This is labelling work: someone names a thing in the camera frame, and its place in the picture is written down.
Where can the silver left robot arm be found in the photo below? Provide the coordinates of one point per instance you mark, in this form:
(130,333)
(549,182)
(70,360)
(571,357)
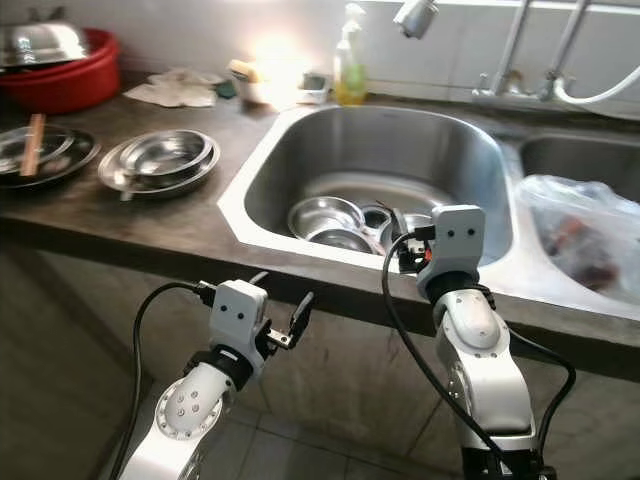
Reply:
(185,410)

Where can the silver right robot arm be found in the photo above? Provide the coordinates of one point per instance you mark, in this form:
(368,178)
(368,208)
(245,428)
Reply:
(485,355)

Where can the small steel bowl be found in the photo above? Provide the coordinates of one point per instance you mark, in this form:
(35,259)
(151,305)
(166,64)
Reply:
(390,235)

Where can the large steel bowl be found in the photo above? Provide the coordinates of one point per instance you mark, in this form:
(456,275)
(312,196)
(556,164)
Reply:
(323,215)

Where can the large steel sink basin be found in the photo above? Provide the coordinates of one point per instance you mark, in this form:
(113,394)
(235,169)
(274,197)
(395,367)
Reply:
(390,145)

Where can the shallow steel bowl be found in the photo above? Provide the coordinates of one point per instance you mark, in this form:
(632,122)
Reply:
(165,155)

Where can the yellow dish soap bottle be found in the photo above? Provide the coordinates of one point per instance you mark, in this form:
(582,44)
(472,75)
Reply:
(350,72)

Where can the small white soap tray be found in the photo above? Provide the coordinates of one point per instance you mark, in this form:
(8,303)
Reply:
(314,88)

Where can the clear plastic bag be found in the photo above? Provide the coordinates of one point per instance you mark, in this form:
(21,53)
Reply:
(580,235)

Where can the wide-rim steel plate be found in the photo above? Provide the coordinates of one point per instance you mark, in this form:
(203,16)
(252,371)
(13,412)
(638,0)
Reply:
(110,175)

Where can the white cup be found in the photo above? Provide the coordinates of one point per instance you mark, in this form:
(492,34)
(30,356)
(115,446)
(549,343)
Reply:
(253,92)

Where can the green scouring pad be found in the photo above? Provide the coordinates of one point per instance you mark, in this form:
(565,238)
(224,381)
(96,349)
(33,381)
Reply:
(226,89)

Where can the chrome faucet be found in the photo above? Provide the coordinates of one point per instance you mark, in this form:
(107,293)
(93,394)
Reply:
(510,65)

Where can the small steel sink basin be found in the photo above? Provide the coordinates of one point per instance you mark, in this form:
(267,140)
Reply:
(580,155)

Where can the chrome faucet spray head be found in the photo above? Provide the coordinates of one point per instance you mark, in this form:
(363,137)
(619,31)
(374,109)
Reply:
(414,18)

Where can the white crumpled cloth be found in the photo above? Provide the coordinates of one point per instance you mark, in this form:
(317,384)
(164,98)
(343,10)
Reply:
(175,90)

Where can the yellow sponge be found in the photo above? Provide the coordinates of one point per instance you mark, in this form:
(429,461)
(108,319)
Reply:
(241,69)

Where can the stacked steel plates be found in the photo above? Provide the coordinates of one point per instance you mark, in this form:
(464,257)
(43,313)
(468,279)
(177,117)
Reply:
(72,155)

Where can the wooden spatula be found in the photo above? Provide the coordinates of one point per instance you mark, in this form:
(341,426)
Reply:
(36,145)

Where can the red plastic basin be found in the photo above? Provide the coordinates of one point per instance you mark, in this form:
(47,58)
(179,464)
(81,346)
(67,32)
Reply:
(65,88)

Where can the domed steel bowl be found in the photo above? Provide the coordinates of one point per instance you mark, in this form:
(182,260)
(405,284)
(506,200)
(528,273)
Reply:
(45,44)

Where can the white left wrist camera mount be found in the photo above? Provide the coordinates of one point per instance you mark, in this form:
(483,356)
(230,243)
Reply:
(238,312)

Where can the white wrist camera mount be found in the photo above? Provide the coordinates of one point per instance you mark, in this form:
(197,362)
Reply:
(457,240)
(238,312)

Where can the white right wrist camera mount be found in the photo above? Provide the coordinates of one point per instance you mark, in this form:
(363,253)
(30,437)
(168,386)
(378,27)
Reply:
(457,240)

